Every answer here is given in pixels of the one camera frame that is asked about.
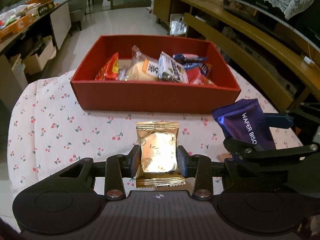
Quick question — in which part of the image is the black snack box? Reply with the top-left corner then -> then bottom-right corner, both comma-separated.
37,1 -> 54,17

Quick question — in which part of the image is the grey sofa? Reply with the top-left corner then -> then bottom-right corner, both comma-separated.
68,0 -> 87,31

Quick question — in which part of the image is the cherry print tablecloth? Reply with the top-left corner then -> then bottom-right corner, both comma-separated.
6,65 -> 304,196

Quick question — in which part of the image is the dark side table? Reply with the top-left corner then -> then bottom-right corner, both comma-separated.
1,1 -> 71,111

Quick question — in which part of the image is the steamed cake clear packet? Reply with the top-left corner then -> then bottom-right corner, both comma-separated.
118,46 -> 159,81

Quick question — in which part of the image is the gold foil snack packet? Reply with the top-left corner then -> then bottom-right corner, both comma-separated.
136,121 -> 185,188

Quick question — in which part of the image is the blue wafer biscuit packet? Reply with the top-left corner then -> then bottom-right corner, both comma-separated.
212,99 -> 276,150

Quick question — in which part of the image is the silver plastic bag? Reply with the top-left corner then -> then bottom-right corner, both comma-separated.
169,14 -> 187,36

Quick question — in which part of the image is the white Kaprons wafer packet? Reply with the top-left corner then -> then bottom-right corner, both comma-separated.
158,52 -> 188,83

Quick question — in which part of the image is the red blue snack packet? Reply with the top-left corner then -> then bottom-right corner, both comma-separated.
184,62 -> 214,85

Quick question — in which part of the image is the pink sausages vacuum pack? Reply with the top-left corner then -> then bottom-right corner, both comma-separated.
172,54 -> 207,64

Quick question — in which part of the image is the open cardboard carton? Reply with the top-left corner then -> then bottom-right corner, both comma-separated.
22,35 -> 56,75

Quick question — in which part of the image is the orange cardboard box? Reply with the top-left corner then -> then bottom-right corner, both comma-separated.
0,14 -> 33,43

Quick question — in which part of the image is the long wooden tv bench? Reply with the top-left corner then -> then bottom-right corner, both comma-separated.
153,0 -> 319,111

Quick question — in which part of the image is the red cardboard box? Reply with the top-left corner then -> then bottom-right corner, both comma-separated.
71,35 -> 241,114

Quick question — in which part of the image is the red gummy candy bag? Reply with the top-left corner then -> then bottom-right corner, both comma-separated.
95,52 -> 119,81

